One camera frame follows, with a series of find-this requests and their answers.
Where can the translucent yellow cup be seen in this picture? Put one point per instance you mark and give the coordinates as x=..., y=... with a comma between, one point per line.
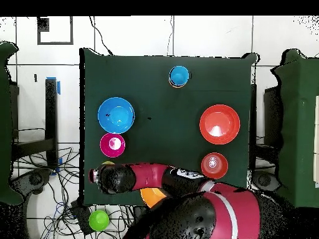
x=108, y=162

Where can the blue cup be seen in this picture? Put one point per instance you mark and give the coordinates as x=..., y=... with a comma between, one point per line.
x=179, y=76

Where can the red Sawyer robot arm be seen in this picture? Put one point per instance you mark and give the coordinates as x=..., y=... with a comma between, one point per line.
x=224, y=216

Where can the pink bowl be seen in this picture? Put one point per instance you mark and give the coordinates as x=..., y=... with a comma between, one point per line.
x=112, y=145

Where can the green cup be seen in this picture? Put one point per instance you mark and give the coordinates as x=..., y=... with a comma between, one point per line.
x=99, y=221

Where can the black stand base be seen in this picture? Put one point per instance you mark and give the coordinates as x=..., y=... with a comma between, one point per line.
x=35, y=179

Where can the large yellow bowl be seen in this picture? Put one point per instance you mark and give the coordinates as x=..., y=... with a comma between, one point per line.
x=150, y=196

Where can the large blue bowl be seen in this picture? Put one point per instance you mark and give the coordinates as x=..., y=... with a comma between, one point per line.
x=116, y=115

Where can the dark green table cloth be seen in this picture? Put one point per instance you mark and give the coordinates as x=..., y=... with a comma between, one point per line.
x=162, y=124

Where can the blue tape strip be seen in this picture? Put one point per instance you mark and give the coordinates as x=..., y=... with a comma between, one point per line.
x=58, y=87

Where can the neighbouring green table cloth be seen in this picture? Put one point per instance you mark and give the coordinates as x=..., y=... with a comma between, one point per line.
x=299, y=124
x=5, y=124

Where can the small orange bowl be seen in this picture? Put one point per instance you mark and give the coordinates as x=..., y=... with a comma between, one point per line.
x=214, y=165

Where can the large shallow orange bowl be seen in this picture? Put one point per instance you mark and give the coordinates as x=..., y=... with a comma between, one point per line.
x=219, y=119

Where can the black square floor marker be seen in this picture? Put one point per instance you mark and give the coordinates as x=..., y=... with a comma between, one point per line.
x=42, y=25

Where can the grey stand base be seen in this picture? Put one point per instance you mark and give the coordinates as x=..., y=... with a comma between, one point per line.
x=264, y=180

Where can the black table frame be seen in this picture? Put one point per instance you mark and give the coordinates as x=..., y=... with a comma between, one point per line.
x=51, y=112

